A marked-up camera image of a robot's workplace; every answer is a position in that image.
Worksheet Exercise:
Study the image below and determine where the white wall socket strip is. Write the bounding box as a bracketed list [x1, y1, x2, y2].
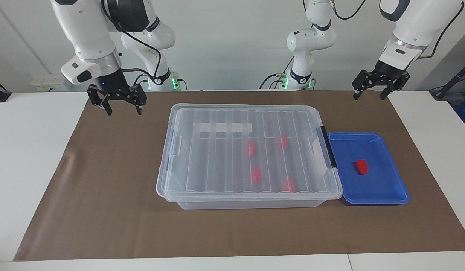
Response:
[30, 73, 66, 92]

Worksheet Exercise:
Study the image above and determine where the black cable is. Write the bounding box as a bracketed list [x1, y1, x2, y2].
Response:
[419, 2, 465, 59]
[259, 73, 290, 90]
[330, 0, 368, 20]
[102, 0, 163, 76]

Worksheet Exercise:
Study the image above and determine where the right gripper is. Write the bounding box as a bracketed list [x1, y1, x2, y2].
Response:
[87, 69, 147, 116]

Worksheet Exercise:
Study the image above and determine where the clear plastic storage box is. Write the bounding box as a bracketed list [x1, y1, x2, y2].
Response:
[163, 108, 337, 210]

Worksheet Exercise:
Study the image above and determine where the clear plastic box lid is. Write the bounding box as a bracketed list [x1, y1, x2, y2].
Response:
[156, 103, 343, 200]

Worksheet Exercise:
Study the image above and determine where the blue plastic tray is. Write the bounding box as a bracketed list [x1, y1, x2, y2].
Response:
[327, 131, 410, 205]

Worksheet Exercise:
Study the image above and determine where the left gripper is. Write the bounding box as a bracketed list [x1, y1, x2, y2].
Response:
[352, 60, 411, 100]

